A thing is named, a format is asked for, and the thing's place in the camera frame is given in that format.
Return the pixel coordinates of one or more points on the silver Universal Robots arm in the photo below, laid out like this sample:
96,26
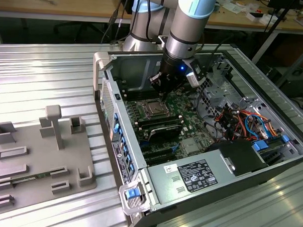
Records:
189,22

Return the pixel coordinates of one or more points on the silver topped CPU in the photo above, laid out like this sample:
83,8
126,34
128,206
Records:
155,108

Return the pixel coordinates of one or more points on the green motherboard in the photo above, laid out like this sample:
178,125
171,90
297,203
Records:
190,129

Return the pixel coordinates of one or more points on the grey parts rack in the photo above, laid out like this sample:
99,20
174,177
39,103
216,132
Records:
40,152

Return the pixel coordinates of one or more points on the black graphics card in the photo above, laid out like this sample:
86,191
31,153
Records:
165,134

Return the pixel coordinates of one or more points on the small white box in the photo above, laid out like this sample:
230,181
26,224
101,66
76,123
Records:
257,18

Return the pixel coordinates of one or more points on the black floor box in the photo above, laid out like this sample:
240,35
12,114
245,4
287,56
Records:
297,83

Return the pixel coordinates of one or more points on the silver drive cage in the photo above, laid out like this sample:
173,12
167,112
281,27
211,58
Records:
216,96

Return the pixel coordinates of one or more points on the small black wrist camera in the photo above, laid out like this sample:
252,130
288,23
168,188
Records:
155,80

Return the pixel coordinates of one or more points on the blue disk carrier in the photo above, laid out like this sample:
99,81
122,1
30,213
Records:
261,146

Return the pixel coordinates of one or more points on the grey open PC case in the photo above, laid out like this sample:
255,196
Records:
128,68

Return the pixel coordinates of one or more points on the CPU socket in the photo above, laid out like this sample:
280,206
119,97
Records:
147,115

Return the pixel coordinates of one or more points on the silver power supply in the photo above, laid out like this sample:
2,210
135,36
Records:
164,183

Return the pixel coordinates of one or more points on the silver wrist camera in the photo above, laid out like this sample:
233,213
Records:
195,77

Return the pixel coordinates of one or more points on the wooden desk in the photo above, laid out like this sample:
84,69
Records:
70,6

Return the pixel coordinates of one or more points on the green RAM stick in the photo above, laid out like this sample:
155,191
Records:
39,175
161,122

